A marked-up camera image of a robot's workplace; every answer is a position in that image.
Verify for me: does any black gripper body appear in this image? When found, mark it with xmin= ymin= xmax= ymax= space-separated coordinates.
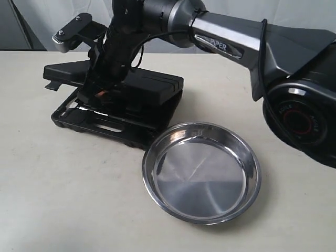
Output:
xmin=77 ymin=24 xmax=137 ymax=103

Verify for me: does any steel claw hammer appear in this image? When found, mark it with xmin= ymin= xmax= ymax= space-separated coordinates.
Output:
xmin=61 ymin=102 xmax=108 ymax=117

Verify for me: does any round steel tray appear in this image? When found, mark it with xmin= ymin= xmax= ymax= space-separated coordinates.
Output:
xmin=142 ymin=122 xmax=262 ymax=225

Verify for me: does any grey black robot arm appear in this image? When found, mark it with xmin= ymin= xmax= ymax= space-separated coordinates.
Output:
xmin=78 ymin=1 xmax=335 ymax=167

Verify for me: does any white backdrop curtain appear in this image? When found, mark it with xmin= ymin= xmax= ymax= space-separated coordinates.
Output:
xmin=14 ymin=1 xmax=335 ymax=53

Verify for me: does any black plastic tool case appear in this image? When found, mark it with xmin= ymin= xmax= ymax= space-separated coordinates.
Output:
xmin=43 ymin=60 xmax=184 ymax=150

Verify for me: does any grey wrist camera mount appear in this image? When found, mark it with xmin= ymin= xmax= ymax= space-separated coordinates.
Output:
xmin=52 ymin=13 xmax=107 ymax=53

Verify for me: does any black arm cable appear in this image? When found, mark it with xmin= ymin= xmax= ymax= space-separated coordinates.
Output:
xmin=131 ymin=18 xmax=284 ymax=127

